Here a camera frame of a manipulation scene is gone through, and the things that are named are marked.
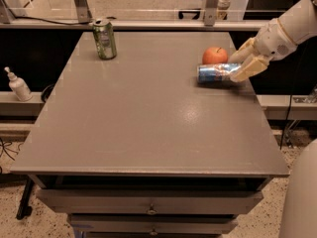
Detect white pump bottle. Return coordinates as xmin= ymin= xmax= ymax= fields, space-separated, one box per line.
xmin=4 ymin=66 xmax=33 ymax=102

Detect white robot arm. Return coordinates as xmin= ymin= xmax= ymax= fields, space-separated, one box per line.
xmin=228 ymin=0 xmax=317 ymax=82

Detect left metal bracket post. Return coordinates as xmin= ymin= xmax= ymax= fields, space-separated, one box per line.
xmin=73 ymin=0 xmax=92 ymax=24

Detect green soda can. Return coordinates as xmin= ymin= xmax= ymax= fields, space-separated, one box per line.
xmin=92 ymin=19 xmax=117 ymax=60

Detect grey drawer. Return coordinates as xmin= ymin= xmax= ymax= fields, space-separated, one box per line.
xmin=37 ymin=189 xmax=264 ymax=215
xmin=67 ymin=214 xmax=238 ymax=235

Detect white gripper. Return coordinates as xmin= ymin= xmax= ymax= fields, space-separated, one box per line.
xmin=228 ymin=19 xmax=297 ymax=82

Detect red apple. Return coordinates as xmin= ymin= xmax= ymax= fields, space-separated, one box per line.
xmin=202 ymin=47 xmax=228 ymax=64

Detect black table leg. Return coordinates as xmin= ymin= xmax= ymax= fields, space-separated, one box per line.
xmin=16 ymin=178 xmax=34 ymax=220

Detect metal bracket post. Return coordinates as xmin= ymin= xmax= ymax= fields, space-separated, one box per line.
xmin=204 ymin=0 xmax=219 ymax=26
xmin=73 ymin=0 xmax=92 ymax=24

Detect black floor cables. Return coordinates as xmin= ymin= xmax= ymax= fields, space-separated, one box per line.
xmin=0 ymin=137 xmax=24 ymax=162

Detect blue silver redbull can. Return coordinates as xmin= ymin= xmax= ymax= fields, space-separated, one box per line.
xmin=197 ymin=63 xmax=241 ymax=83

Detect grey top drawer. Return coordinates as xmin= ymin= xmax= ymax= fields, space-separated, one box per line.
xmin=37 ymin=189 xmax=264 ymax=215

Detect black cable on ledge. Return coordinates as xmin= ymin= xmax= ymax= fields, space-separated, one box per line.
xmin=9 ymin=15 xmax=91 ymax=26

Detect right metal bracket post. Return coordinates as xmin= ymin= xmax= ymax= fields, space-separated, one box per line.
xmin=204 ymin=0 xmax=219 ymax=26

